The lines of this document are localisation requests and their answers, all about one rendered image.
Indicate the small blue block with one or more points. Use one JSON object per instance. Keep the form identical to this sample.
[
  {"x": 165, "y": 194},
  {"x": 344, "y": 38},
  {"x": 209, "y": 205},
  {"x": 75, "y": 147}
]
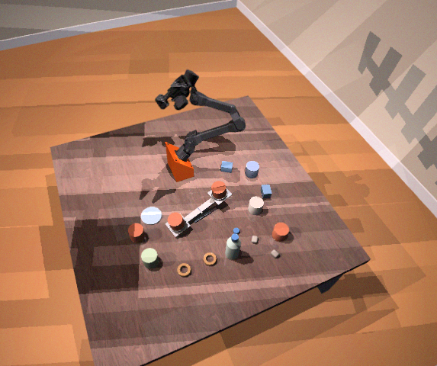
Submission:
[
  {"x": 266, "y": 191},
  {"x": 226, "y": 166}
]

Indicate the tan wooden ring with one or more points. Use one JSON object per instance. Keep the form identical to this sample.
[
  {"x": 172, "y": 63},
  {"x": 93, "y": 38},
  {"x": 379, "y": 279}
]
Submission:
[
  {"x": 184, "y": 265},
  {"x": 211, "y": 255}
]

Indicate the pale grey bottle with blue cap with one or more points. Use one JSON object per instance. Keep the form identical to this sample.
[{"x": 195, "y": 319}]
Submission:
[{"x": 233, "y": 247}]

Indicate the light blue cylinder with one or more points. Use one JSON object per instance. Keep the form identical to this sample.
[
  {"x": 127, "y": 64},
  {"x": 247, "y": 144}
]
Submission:
[{"x": 252, "y": 169}]

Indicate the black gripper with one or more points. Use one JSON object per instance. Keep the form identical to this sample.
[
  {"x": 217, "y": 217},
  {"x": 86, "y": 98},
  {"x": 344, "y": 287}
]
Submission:
[{"x": 181, "y": 84}]

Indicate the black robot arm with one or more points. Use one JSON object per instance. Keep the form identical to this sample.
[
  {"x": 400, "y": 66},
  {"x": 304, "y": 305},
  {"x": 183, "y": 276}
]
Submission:
[{"x": 193, "y": 138}]

